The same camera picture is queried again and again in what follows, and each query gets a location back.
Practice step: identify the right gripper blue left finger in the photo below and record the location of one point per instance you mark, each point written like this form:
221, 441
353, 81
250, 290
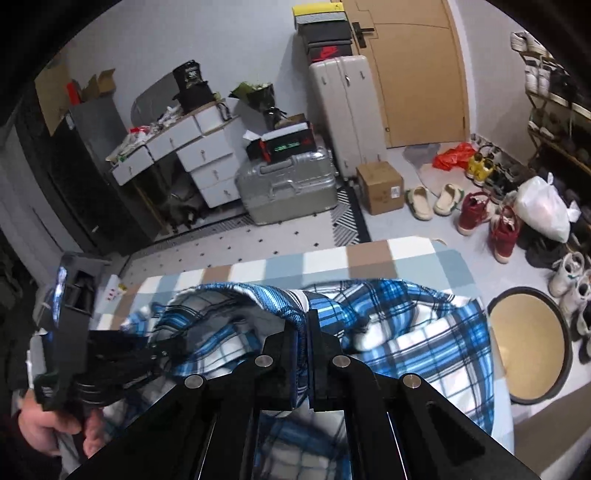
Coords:
204, 429

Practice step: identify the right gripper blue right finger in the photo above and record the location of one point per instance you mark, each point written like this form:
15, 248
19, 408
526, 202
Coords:
400, 428

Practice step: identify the blue white plaid shirt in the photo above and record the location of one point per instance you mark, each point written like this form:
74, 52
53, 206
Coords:
394, 326

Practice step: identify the person left hand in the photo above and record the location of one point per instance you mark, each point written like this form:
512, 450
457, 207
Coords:
40, 428

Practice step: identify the round tan stool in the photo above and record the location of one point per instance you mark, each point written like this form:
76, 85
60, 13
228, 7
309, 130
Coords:
534, 344

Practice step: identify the checkered brown blue bedsheet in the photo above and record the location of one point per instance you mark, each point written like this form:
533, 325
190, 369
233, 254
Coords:
414, 259

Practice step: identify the red high-top shoe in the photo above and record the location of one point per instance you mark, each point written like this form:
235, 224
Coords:
477, 209
504, 232

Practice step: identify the brown cardboard box on floor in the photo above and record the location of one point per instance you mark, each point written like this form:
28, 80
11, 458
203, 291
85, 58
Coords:
382, 187

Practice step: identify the white drawer desk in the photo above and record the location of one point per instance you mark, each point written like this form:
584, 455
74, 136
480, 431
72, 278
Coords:
209, 145

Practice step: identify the silver flat suitcase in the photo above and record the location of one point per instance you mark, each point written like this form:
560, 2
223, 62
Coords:
299, 186

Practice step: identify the white plastic bag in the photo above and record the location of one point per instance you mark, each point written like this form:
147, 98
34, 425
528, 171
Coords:
539, 205

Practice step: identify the grey oval mirror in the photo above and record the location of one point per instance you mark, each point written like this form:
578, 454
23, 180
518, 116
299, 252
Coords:
150, 105

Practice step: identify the red plastic bag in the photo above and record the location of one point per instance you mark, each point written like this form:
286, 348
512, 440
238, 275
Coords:
457, 157

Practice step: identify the open cardboard box on fridge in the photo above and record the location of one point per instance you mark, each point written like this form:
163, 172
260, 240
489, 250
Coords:
99, 86

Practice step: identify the black shoe box with red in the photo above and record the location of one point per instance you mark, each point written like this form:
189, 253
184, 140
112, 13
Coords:
280, 144

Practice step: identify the white upright suitcase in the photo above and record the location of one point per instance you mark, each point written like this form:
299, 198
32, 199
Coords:
349, 101

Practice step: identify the wooden shoe rack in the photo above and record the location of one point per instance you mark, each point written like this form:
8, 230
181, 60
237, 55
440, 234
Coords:
559, 119

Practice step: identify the tan wooden door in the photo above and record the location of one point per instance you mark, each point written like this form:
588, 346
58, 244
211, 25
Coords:
415, 55

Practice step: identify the stacked shoe boxes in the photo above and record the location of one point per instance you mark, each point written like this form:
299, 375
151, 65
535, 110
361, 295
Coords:
324, 30

